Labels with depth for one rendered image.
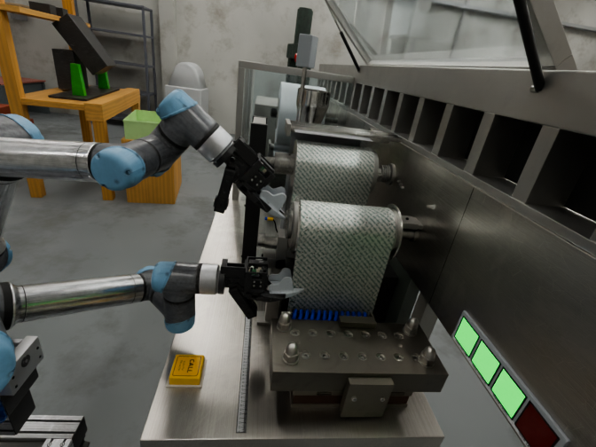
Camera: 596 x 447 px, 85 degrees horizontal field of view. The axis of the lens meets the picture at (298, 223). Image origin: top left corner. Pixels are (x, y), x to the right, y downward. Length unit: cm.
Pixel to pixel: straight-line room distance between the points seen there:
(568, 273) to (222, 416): 70
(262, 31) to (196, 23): 136
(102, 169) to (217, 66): 739
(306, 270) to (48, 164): 57
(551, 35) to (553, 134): 15
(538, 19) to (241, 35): 745
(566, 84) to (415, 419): 74
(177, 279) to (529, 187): 72
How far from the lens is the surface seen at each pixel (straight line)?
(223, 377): 90
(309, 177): 97
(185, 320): 89
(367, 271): 86
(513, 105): 71
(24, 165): 79
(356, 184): 100
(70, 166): 72
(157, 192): 400
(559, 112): 64
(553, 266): 60
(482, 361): 71
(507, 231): 66
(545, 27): 68
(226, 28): 798
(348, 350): 82
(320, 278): 84
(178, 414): 86
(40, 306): 87
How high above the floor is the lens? 161
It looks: 25 degrees down
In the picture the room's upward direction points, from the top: 8 degrees clockwise
